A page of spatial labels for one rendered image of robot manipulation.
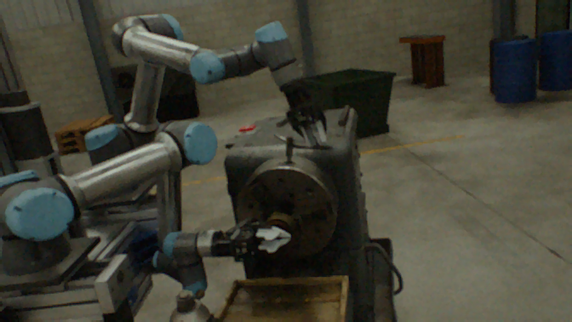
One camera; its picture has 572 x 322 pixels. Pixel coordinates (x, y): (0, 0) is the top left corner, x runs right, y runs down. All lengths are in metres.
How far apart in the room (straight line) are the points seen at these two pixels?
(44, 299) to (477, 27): 12.18
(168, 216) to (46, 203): 0.43
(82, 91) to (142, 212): 10.50
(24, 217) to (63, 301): 0.28
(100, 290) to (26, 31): 11.34
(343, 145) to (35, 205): 0.90
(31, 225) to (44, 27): 11.22
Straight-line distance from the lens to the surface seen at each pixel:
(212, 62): 1.13
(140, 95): 1.63
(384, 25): 11.92
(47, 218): 1.11
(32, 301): 1.33
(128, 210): 1.69
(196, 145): 1.24
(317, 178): 1.37
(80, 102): 12.17
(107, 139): 1.66
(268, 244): 1.28
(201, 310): 0.93
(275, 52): 1.17
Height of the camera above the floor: 1.63
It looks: 17 degrees down
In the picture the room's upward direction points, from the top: 9 degrees counter-clockwise
